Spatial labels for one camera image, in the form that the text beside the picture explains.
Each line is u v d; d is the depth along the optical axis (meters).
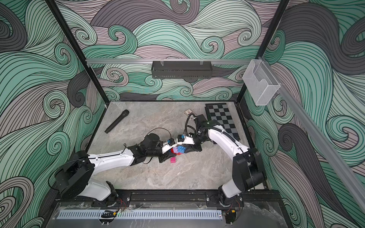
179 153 0.79
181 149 0.76
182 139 0.68
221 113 1.07
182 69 0.95
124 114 1.07
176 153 0.79
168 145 0.70
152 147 0.67
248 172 0.45
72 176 0.43
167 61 0.94
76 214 0.70
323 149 0.50
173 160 0.86
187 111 1.13
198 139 0.70
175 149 0.77
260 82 0.77
